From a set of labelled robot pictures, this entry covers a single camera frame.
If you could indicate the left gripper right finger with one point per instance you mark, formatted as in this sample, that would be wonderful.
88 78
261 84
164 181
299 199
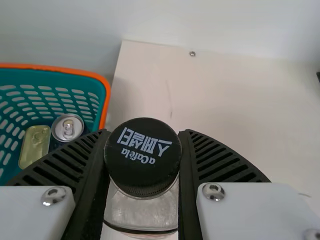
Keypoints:
225 180

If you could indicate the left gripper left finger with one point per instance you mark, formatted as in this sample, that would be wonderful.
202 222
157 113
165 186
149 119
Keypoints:
62 180

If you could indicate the dark coffee bottle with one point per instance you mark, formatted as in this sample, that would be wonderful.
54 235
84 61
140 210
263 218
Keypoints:
142 150

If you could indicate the teal shopping basket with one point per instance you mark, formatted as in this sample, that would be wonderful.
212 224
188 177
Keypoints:
50 76

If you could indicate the rectangular tin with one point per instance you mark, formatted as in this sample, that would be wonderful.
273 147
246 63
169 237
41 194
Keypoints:
33 145

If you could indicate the silver-topped can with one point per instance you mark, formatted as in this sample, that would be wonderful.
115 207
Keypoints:
67 127

